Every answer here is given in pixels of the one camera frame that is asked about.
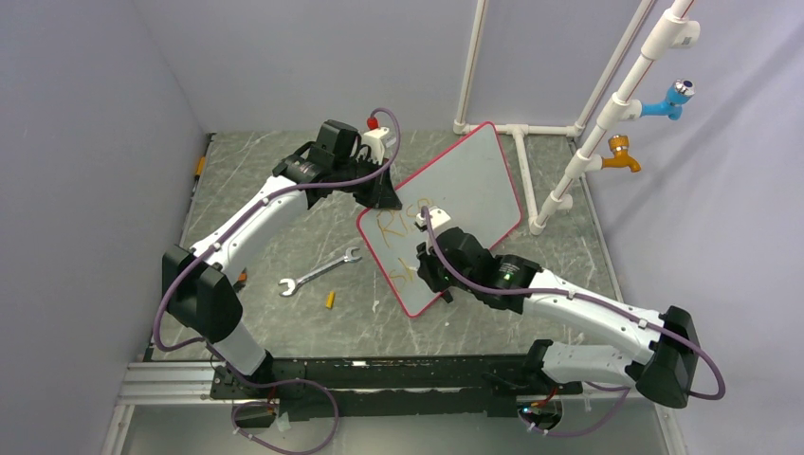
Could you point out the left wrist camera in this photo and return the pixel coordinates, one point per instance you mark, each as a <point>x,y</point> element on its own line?
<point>381,140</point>

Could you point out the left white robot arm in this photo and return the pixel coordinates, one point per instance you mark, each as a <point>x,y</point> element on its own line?
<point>198,281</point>

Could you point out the red-framed whiteboard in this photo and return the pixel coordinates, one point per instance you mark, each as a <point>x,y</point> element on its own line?
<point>471,183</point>

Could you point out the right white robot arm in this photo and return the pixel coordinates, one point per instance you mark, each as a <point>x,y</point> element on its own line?
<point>655,352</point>

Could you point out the orange tap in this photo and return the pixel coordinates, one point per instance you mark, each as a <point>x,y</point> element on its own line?
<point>619,146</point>

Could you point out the white pipe with taps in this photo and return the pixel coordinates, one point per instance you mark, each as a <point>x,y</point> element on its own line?
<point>673,29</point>

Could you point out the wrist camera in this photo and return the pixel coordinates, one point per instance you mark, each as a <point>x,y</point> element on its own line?
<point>432,221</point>
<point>381,140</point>

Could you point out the silver combination wrench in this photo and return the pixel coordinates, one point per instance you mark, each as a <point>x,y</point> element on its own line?
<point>291,286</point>

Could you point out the blue tap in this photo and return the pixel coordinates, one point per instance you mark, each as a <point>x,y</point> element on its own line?
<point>671,107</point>

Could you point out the white corner pipe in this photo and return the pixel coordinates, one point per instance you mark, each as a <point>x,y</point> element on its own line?
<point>460,125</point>

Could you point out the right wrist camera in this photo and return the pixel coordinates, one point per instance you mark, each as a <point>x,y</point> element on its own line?
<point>432,221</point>

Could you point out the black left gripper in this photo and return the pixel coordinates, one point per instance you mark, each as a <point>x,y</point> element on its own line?
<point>380,194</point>

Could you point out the white floor pipe frame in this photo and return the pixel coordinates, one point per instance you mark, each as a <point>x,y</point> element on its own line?
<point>519,132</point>

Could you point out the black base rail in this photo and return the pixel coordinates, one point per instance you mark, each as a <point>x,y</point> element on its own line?
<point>308,387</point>

